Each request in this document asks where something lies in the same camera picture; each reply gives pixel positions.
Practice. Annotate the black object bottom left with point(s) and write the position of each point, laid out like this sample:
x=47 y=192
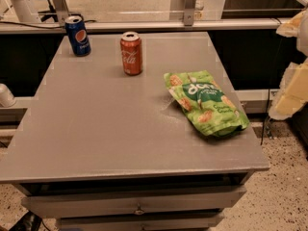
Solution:
x=29 y=222

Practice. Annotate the green rice chip bag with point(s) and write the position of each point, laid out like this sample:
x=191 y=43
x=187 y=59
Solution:
x=204 y=103

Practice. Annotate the lower grey drawer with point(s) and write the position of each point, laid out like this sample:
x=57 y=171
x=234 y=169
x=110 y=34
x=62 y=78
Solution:
x=146 y=222

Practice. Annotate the white pipe top left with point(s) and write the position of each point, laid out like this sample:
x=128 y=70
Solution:
x=26 y=11

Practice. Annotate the red Coca-Cola can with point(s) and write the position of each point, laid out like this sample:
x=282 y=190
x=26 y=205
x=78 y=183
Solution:
x=131 y=52

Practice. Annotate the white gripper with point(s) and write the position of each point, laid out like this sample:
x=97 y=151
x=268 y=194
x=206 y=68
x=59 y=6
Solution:
x=303 y=39

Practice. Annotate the grey wooden drawer cabinet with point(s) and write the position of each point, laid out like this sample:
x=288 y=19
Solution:
x=93 y=129

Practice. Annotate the grey drawer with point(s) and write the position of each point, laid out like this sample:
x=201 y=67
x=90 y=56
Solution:
x=146 y=222
x=134 y=202

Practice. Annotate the metal rail barrier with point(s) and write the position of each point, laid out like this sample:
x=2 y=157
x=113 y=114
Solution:
x=7 y=27

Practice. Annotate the blue Pepsi can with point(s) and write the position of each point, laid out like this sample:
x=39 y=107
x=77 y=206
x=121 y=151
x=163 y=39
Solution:
x=77 y=34

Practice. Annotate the white cylinder left edge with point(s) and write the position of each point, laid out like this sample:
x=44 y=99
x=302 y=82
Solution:
x=6 y=97

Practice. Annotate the upper grey drawer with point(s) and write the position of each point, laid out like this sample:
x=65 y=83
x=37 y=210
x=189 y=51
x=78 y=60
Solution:
x=134 y=202

